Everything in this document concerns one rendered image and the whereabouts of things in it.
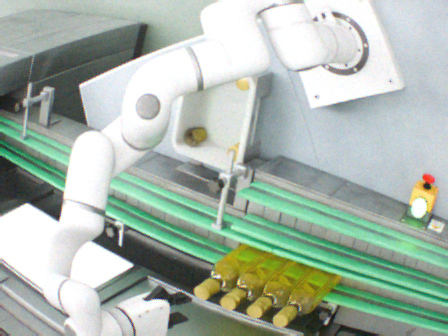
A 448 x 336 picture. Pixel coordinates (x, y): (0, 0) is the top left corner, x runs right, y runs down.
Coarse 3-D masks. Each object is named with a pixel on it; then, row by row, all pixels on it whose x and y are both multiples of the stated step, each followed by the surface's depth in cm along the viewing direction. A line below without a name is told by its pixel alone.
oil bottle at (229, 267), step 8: (240, 248) 162; (248, 248) 163; (256, 248) 163; (224, 256) 158; (232, 256) 159; (240, 256) 159; (248, 256) 160; (256, 256) 160; (216, 264) 155; (224, 264) 155; (232, 264) 155; (240, 264) 156; (248, 264) 157; (216, 272) 153; (224, 272) 153; (232, 272) 153; (240, 272) 154; (224, 280) 152; (232, 280) 153; (224, 288) 153; (232, 288) 154
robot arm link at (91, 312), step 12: (60, 288) 119; (72, 288) 117; (84, 288) 117; (60, 300) 118; (72, 300) 116; (84, 300) 116; (96, 300) 118; (72, 312) 116; (84, 312) 117; (96, 312) 119; (108, 312) 126; (72, 324) 119; (84, 324) 117; (96, 324) 119; (108, 324) 123
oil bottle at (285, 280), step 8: (288, 264) 158; (296, 264) 158; (304, 264) 159; (280, 272) 154; (288, 272) 155; (296, 272) 155; (304, 272) 155; (272, 280) 151; (280, 280) 151; (288, 280) 151; (296, 280) 152; (264, 288) 149; (272, 288) 148; (280, 288) 148; (288, 288) 149; (280, 296) 148; (280, 304) 149
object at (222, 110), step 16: (192, 96) 179; (208, 96) 181; (224, 96) 179; (240, 96) 177; (192, 112) 182; (208, 112) 182; (224, 112) 180; (240, 112) 178; (176, 128) 179; (192, 128) 184; (208, 128) 183; (224, 128) 181; (240, 128) 180; (176, 144) 180; (208, 144) 184; (224, 144) 183; (240, 144) 172; (208, 160) 177; (224, 160) 177; (240, 160) 173
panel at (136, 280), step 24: (0, 216) 180; (48, 216) 188; (0, 264) 158; (96, 288) 161; (120, 288) 164; (144, 288) 168; (168, 288) 170; (192, 312) 162; (216, 312) 164; (240, 312) 164
